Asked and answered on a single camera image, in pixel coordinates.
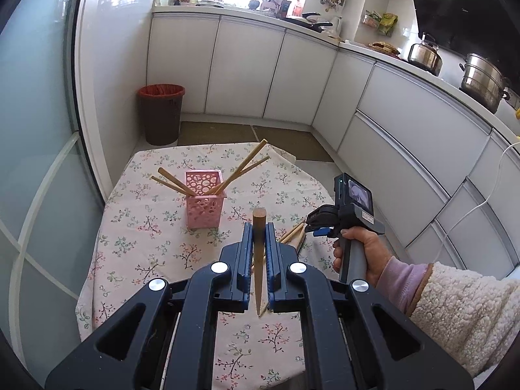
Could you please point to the brown floor mat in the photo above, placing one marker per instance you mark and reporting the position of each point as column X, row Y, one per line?
column 296, row 144
column 219, row 134

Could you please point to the yellow green snack bag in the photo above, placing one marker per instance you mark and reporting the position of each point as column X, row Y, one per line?
column 388, row 24

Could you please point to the red bottle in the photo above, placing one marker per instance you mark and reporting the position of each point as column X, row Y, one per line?
column 298, row 6

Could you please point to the pink perforated utensil holder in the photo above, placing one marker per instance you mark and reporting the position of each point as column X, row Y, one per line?
column 203, row 211

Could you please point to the person's right forearm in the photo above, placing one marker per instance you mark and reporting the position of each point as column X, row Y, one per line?
column 447, row 313

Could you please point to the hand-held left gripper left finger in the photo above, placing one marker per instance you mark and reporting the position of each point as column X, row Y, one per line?
column 243, row 252

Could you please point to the floral tablecloth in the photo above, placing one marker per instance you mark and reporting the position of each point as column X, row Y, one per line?
column 142, row 231

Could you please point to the large steel steamer pot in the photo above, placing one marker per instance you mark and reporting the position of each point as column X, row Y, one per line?
column 483, row 83

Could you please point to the white electric jug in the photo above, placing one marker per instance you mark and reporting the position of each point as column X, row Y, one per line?
column 337, row 26

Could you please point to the person's right hand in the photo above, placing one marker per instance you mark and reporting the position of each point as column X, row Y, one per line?
column 375, row 256

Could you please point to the tan bamboo chopstick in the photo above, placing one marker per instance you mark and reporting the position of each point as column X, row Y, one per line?
column 248, row 162
column 168, row 185
column 174, row 180
column 259, row 252
column 248, row 172

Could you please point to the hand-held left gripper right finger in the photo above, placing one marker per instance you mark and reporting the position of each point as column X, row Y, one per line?
column 271, row 260

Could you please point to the brown trash bin red liner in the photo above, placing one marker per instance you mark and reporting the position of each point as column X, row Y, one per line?
column 162, row 118

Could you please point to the red green food packet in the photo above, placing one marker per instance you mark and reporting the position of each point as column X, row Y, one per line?
column 370, row 18

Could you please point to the frosted glass sliding door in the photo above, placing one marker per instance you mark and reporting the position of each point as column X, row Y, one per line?
column 40, row 170

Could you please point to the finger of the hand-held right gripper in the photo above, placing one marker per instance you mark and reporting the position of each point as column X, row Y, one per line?
column 323, row 217
column 323, row 232

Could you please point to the bunch of wooden chopsticks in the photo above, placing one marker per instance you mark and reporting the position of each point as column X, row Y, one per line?
column 294, row 233

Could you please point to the white kitchen base cabinets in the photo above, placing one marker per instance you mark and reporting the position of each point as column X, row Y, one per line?
column 243, row 69

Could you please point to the steel kettle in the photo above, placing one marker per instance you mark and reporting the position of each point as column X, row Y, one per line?
column 424, row 57

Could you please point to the black frying pan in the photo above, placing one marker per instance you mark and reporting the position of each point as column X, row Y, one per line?
column 304, row 22

